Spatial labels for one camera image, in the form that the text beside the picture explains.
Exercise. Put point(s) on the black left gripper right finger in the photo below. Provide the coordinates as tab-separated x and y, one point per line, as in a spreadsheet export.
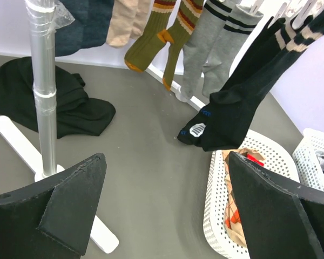
280	217

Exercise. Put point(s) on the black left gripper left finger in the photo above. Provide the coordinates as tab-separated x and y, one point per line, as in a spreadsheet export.
53	217

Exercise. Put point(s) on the black sock with logo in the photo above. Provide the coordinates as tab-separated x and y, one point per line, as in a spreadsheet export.
223	123

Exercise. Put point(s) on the argyle beige orange sock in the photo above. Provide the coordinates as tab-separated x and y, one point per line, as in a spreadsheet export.
232	222

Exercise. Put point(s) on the white rectangular mesh basket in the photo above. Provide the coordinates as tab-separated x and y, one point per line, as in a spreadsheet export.
308	156

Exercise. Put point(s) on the white perforated oval basket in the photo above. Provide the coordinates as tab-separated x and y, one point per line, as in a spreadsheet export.
277	159

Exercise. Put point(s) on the white rack base foot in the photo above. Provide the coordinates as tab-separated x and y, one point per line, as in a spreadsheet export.
104	238

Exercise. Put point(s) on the black cloth on table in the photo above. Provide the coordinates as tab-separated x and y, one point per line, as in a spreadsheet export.
77	113

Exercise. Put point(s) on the black sock beige stripes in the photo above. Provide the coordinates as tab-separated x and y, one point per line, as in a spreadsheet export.
255	88

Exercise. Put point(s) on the grey striped sock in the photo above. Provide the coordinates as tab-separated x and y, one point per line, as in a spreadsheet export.
197	48
238	26

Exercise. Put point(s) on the dark blue sock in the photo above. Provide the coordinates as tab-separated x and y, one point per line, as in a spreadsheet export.
89	29

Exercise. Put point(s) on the silver rack pole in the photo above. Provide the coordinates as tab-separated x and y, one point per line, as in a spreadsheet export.
42	43

